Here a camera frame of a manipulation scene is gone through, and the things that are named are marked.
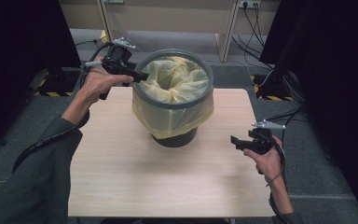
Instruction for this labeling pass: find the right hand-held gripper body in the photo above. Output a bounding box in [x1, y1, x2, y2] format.
[248, 119, 287, 156]

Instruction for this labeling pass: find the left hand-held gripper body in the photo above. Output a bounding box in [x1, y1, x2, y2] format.
[83, 36, 138, 76]

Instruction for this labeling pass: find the yellow trash bag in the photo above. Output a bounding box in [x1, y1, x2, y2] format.
[131, 55, 215, 140]

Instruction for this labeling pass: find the grey plastic ring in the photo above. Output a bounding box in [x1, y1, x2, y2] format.
[132, 48, 214, 111]

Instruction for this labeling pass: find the black trash can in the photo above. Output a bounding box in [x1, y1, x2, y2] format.
[150, 125, 199, 148]

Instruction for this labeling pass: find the person's right hand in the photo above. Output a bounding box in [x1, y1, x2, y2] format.
[242, 135, 284, 185]

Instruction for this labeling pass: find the person's left hand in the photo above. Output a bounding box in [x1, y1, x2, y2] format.
[80, 55, 135, 105]

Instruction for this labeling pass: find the small yellow item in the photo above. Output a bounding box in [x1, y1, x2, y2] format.
[98, 29, 110, 46]

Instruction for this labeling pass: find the black stand base striped tape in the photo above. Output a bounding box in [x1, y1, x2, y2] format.
[30, 66, 83, 98]
[251, 68, 296, 103]

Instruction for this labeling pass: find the beige desk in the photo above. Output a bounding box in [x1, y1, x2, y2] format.
[58, 0, 282, 63]

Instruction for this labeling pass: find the black curtain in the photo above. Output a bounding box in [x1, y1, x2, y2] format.
[0, 0, 83, 152]
[259, 0, 358, 224]

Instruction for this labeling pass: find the right hand-held gripper cable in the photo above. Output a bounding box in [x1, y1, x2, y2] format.
[265, 134, 294, 224]

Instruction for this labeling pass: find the hand-held gripper cable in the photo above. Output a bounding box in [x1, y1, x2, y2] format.
[265, 134, 294, 224]
[11, 41, 115, 175]

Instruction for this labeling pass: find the thin black floor cable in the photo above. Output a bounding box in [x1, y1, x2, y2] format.
[74, 38, 108, 49]

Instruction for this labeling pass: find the left hand-held gripper cable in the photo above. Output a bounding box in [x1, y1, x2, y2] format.
[11, 41, 115, 175]

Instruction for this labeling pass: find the black floor cable bundle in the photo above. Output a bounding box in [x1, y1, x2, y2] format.
[231, 2, 307, 144]

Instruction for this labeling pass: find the white wall socket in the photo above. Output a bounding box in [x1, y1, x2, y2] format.
[238, 0, 261, 9]

